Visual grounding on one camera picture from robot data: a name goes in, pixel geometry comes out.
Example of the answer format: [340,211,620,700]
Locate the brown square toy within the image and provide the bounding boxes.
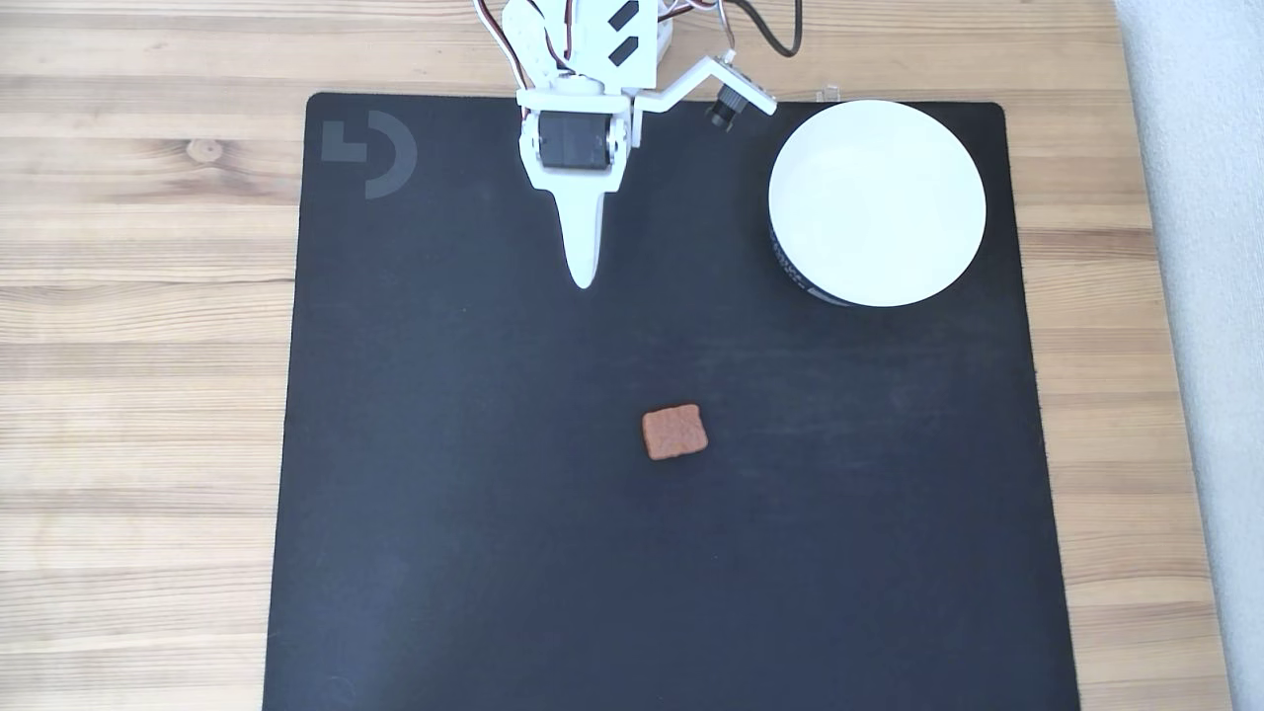
[641,403,710,462]

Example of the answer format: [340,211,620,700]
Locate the white round plate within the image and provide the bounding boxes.
[768,100,988,308]

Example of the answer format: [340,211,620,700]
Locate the black round container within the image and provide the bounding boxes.
[768,223,856,307]

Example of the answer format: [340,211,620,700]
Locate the black desk mat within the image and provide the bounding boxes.
[262,92,1082,711]

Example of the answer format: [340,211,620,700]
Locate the red white black servo wires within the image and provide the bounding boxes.
[473,0,556,92]

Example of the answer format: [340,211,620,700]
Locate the wrist camera on white bracket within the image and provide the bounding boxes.
[637,53,779,130]

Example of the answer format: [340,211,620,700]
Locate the black cable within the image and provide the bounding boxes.
[729,0,804,58]

